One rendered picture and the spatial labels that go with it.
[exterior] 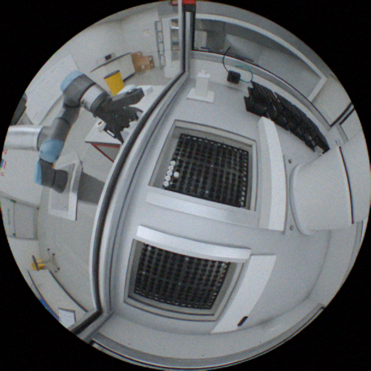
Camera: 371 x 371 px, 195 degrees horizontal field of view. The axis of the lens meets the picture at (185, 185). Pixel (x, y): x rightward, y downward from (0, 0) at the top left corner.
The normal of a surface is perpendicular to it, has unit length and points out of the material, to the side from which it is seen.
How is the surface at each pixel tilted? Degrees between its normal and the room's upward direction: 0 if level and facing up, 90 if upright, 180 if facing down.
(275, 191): 0
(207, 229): 0
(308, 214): 90
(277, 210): 0
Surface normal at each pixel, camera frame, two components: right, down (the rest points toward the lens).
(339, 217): -0.83, 0.54
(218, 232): 0.00, -0.26
